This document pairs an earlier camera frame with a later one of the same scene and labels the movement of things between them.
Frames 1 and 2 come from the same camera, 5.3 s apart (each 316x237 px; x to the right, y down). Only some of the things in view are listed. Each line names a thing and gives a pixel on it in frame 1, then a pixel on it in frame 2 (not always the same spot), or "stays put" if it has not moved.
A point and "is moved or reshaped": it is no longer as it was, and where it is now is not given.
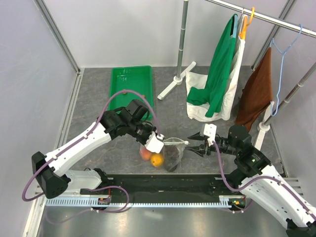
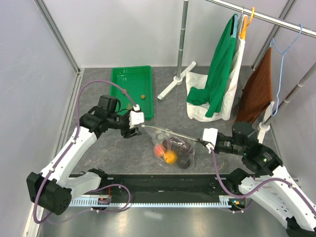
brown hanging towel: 257,97 stays put
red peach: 145,154 → 159,151
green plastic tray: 138,78 stays put
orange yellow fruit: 157,160 → 170,157
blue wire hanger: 283,53 stays put
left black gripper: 151,129 → 127,134
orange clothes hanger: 245,23 stays put
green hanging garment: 212,94 stays put
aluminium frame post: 41,5 stays put
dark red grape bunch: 171,152 → 171,143
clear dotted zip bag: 173,148 is moved or reshaped
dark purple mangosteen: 171,166 → 184,163
